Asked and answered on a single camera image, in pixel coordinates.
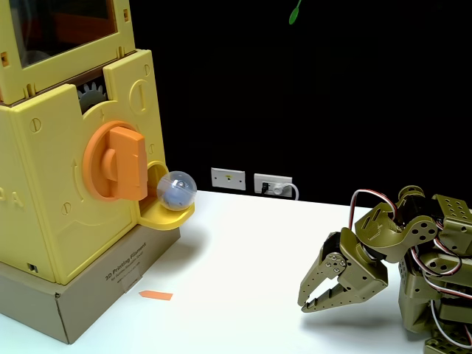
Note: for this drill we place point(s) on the orange turning knob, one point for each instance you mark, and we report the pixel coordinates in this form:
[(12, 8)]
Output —
[(127, 166)]

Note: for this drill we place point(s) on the yellow capsule vending machine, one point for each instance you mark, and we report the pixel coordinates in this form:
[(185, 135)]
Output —
[(48, 184)]

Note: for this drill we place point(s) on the black plug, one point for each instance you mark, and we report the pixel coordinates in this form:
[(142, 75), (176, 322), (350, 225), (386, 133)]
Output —
[(264, 187)]

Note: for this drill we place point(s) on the clear capsule ball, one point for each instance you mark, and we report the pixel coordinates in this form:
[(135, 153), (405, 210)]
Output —
[(177, 191)]

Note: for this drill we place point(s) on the orange paper arrow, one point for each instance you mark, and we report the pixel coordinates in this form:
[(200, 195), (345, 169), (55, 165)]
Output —
[(156, 295)]

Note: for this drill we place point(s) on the brown cardboard box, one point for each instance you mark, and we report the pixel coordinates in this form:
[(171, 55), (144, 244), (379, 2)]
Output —
[(86, 295)]

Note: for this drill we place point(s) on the green leaf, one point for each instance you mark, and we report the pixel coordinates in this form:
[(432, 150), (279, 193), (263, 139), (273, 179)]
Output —
[(294, 16)]

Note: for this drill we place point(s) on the grey gear wheel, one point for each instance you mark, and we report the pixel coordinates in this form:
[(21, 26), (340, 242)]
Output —
[(92, 97)]

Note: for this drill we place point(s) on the white wall socket plate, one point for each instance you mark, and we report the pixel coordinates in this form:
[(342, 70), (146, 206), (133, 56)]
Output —
[(282, 180)]

